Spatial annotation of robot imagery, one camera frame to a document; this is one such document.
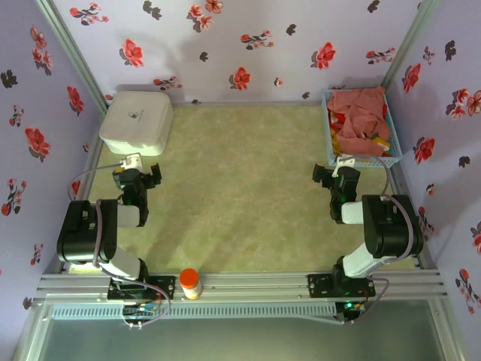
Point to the pink t-shirt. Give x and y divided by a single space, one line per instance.
357 109

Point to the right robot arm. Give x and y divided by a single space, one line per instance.
391 225

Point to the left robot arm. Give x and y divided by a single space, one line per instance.
86 233

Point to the white lidded plastic box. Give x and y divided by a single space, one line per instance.
135 120

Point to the yellow t-shirt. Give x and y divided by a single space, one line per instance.
377 142

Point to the teal t-shirt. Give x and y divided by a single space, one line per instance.
391 151

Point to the blue plastic basket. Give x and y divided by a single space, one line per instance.
394 131

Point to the orange pill bottle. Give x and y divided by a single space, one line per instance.
189 282

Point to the small controller board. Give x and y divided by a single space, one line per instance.
139 310
352 306

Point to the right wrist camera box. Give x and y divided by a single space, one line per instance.
345 162

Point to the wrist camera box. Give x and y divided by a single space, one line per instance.
131 161
345 162

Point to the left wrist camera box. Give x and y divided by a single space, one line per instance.
131 161

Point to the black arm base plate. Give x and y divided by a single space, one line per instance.
319 286
165 287

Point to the aluminium frame rail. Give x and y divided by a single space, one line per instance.
255 286

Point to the aluminium frame post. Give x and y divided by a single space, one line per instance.
71 52
409 45

